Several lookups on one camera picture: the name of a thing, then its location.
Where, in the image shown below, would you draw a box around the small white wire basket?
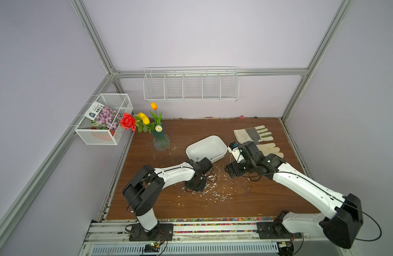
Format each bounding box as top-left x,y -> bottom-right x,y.
74,93 -> 133,145

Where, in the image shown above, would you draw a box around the grey striped work glove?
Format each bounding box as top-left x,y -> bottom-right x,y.
233,125 -> 274,145

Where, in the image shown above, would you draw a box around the white plastic storage box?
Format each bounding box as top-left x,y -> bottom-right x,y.
186,135 -> 228,163

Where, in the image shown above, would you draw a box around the long white wire shelf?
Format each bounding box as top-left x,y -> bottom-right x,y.
143,67 -> 240,101

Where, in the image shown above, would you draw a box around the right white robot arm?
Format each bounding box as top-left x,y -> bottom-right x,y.
225,141 -> 363,249

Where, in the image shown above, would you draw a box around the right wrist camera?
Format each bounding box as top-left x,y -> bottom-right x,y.
227,142 -> 244,163

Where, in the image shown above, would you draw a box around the beige canvas work glove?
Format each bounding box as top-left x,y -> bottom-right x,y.
257,143 -> 284,158

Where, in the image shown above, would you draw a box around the glass vase with flowers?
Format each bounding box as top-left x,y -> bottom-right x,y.
120,102 -> 171,150

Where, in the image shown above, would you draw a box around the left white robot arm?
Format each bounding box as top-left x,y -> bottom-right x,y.
122,157 -> 212,233

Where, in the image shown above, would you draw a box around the purple potted flowers with card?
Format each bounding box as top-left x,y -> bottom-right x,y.
84,101 -> 122,136

